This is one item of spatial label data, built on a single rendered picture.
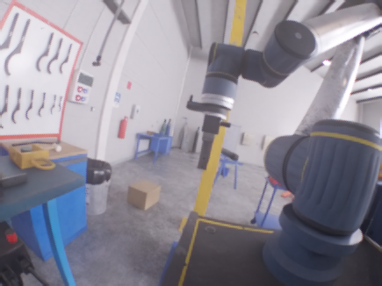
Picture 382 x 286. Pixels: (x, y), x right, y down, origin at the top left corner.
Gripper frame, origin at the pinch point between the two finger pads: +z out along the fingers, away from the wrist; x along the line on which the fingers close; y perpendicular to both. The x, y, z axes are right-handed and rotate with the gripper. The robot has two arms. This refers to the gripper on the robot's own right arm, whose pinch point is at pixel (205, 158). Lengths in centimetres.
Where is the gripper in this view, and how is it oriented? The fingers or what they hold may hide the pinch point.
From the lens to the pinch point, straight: 52.3
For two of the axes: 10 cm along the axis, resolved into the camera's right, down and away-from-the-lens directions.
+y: 9.7, 2.2, -1.4
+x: 1.6, -0.5, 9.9
